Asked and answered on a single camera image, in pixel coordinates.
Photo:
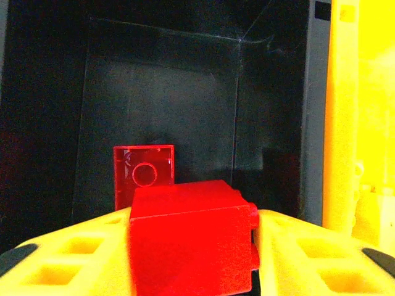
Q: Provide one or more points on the black plastic bin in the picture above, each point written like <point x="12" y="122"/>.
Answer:
<point x="185" y="92"/>

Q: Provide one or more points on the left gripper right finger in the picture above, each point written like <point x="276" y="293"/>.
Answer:
<point x="308" y="262"/>

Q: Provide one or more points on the red lego brick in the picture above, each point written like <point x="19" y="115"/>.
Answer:
<point x="145" y="166"/>
<point x="191" y="240"/>

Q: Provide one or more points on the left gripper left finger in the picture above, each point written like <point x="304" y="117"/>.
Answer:
<point x="61" y="262"/>

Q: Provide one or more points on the yellow plastic bin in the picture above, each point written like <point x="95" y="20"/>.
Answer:
<point x="339" y="123"/>

